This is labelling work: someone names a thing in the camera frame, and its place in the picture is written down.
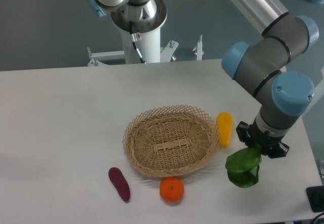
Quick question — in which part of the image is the black device at table edge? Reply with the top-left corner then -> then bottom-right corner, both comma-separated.
306,185 -> 323,213

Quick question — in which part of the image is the white metal base frame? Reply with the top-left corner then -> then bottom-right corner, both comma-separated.
87,34 -> 205,66

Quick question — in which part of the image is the green leafy vegetable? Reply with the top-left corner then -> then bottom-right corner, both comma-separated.
225,146 -> 262,188

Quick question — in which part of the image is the purple sweet potato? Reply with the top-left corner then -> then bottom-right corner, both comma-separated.
108,167 -> 131,203

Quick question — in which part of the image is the yellow pepper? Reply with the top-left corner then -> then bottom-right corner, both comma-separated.
216,111 -> 233,148

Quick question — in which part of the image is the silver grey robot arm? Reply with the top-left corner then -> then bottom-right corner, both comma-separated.
87,0 -> 319,159

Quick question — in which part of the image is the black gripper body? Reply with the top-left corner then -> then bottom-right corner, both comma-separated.
250,124 -> 281,156

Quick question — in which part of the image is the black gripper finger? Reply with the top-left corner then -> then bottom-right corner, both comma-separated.
267,141 -> 290,158
236,121 -> 251,147

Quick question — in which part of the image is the black cable on pedestal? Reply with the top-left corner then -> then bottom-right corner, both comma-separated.
128,20 -> 147,64

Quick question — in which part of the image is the orange tangerine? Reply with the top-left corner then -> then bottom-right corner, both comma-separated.
159,177 -> 185,203

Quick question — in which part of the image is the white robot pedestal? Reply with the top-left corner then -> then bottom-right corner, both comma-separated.
110,0 -> 168,64

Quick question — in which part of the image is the woven wicker basket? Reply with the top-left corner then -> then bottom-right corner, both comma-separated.
123,105 -> 220,178

